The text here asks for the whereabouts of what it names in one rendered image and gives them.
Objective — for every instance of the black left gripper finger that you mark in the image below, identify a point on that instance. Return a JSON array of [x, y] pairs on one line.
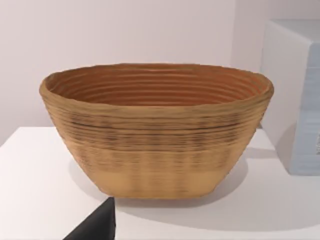
[[100, 222]]

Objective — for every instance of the brown woven basket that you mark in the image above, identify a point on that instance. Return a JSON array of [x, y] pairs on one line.
[[155, 140]]

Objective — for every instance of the pale blue box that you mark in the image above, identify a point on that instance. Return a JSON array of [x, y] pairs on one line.
[[297, 95]]

